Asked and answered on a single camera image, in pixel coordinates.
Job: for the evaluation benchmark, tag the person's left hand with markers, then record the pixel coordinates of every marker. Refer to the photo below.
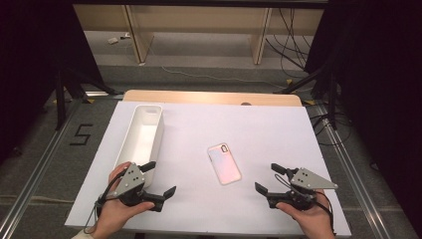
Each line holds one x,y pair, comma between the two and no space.
109,214

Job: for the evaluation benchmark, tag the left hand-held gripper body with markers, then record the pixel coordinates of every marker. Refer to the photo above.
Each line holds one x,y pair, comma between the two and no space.
131,181

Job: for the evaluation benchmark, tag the black metal stand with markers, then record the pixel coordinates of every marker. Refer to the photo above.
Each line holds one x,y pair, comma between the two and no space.
331,96
60,99

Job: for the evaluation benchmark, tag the white table cover sheet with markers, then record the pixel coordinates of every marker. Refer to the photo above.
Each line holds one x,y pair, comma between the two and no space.
205,205

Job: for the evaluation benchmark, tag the person's right hand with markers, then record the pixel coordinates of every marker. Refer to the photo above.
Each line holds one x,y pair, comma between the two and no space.
312,220

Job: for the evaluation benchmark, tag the black curtain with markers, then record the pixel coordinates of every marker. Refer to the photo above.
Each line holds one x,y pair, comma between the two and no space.
381,83
30,66

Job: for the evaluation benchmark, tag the light wooden desk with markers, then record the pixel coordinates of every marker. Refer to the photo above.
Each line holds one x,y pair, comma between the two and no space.
199,18

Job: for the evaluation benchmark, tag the white plastic storage bin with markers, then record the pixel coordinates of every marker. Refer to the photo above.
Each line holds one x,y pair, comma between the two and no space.
142,136

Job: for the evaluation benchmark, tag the metal floor rail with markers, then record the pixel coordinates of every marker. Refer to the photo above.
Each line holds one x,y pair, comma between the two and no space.
36,172
351,166

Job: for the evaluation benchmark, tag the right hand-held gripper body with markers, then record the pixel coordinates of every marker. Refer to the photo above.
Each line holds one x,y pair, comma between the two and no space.
308,181

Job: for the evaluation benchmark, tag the white sleeve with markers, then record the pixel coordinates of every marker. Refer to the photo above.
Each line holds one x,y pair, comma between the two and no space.
83,234

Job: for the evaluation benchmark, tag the white power adapter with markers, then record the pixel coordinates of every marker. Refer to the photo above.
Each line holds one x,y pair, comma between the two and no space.
112,40

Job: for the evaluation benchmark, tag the iridescent phone case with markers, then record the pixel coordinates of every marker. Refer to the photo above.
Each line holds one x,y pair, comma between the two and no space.
225,164

